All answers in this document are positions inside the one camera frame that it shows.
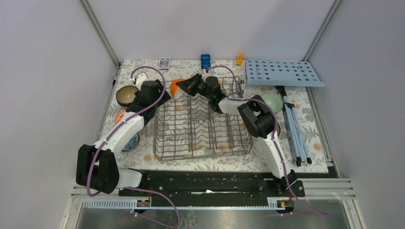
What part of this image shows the dark brown patterned bowl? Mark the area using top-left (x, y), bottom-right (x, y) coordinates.
top-left (276, 124), bottom-right (281, 136)

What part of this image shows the floral tablecloth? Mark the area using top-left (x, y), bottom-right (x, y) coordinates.
top-left (101, 60), bottom-right (328, 173)

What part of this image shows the playing card box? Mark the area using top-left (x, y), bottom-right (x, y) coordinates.
top-left (158, 57), bottom-right (171, 70)

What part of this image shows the light blue perforated board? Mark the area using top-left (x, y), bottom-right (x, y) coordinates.
top-left (245, 59), bottom-right (325, 87)

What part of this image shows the white slotted cable duct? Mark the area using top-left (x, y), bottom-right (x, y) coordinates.
top-left (82, 198), bottom-right (294, 210)

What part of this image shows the brown glazed bowl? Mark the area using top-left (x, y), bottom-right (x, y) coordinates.
top-left (116, 85), bottom-right (139, 107)

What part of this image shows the pale green bowl back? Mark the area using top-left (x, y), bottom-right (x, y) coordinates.
top-left (261, 93), bottom-right (283, 114)

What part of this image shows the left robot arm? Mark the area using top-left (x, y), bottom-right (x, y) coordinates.
top-left (75, 77), bottom-right (171, 196)

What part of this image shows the orange toy block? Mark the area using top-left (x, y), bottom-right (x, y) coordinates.
top-left (236, 55), bottom-right (244, 66)

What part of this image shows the blue toy car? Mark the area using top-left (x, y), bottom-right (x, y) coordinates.
top-left (201, 54), bottom-right (211, 70)

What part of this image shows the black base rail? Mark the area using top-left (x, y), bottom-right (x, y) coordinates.
top-left (118, 170), bottom-right (290, 204)

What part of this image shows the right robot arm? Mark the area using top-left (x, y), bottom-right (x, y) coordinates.
top-left (176, 74), bottom-right (297, 197)

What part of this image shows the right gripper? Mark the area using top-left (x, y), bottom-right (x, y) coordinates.
top-left (176, 73), bottom-right (213, 100)

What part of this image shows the grey wire dish rack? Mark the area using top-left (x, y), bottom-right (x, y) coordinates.
top-left (153, 94), bottom-right (253, 160)

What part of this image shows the orange bowl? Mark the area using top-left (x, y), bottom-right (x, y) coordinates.
top-left (170, 78), bottom-right (185, 100)

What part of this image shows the red and white bowl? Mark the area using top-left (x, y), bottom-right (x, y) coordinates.
top-left (114, 110), bottom-right (126, 124)

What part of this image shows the blue floral white bowl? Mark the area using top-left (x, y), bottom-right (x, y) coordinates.
top-left (121, 133), bottom-right (140, 152)

